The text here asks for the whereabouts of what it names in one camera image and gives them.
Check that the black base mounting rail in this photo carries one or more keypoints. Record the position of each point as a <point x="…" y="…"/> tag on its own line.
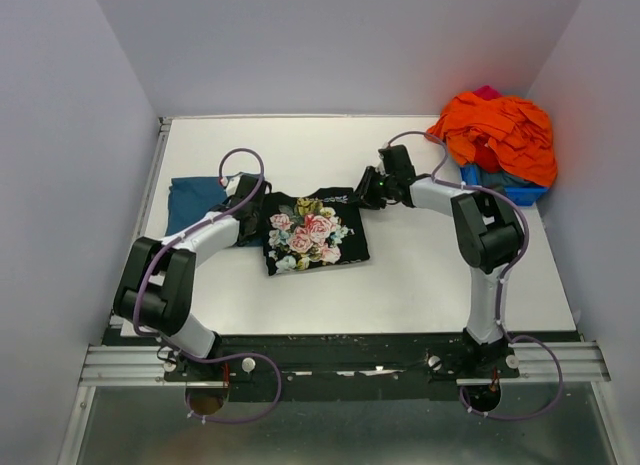
<point x="340" y="368"/>

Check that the blue plastic bin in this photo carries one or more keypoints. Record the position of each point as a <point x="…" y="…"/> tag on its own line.
<point x="523" y="197"/>

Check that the folded teal t-shirt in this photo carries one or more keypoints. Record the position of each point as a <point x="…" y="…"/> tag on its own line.
<point x="190" y="198"/>

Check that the red t-shirt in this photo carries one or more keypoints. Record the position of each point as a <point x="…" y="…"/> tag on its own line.
<point x="485" y="159"/>

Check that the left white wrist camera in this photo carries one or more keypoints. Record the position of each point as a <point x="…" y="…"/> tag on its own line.
<point x="230" y="184"/>

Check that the grey t-shirt in bin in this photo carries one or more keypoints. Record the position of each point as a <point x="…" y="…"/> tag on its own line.
<point x="502" y="178"/>

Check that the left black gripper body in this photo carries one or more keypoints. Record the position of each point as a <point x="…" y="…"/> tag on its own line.
<point x="257" y="215"/>

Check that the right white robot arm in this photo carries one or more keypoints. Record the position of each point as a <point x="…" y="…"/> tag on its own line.
<point x="491" y="231"/>

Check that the orange t-shirt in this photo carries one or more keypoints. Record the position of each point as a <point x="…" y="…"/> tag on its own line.
<point x="518" y="131"/>

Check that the pink t-shirt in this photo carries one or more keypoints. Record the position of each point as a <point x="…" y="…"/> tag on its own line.
<point x="487" y="92"/>

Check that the black t-shirt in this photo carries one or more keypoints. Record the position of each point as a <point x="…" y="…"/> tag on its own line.
<point x="319" y="230"/>

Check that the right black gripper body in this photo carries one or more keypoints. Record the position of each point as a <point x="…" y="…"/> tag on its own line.
<point x="376" y="188"/>

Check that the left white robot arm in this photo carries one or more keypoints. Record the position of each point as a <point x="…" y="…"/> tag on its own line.
<point x="156" y="288"/>

